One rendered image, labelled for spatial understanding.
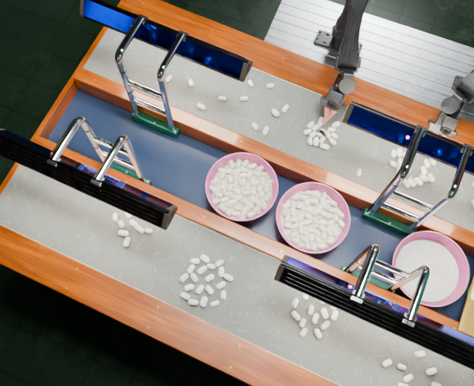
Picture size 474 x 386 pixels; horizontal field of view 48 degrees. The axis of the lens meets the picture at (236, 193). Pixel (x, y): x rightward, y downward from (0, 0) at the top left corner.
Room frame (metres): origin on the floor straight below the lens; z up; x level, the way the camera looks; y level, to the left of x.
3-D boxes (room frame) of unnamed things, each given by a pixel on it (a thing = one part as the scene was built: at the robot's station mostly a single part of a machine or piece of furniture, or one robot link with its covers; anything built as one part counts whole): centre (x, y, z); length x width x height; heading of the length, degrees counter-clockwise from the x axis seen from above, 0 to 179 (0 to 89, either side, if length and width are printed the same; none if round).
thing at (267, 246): (0.47, -0.06, 0.71); 1.81 x 0.06 x 0.11; 67
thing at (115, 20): (1.09, 0.26, 1.08); 0.62 x 0.08 x 0.07; 67
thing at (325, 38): (1.36, -0.41, 0.71); 0.20 x 0.07 x 0.08; 70
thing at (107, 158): (0.65, 0.45, 0.90); 0.20 x 0.19 x 0.45; 67
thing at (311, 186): (0.56, -0.28, 0.72); 0.27 x 0.27 x 0.10
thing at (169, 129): (1.02, 0.30, 0.90); 0.20 x 0.19 x 0.45; 67
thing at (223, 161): (0.67, -0.02, 0.72); 0.27 x 0.27 x 0.10
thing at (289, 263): (0.20, -0.42, 1.08); 0.62 x 0.08 x 0.07; 67
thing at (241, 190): (0.67, -0.02, 0.72); 0.24 x 0.24 x 0.06
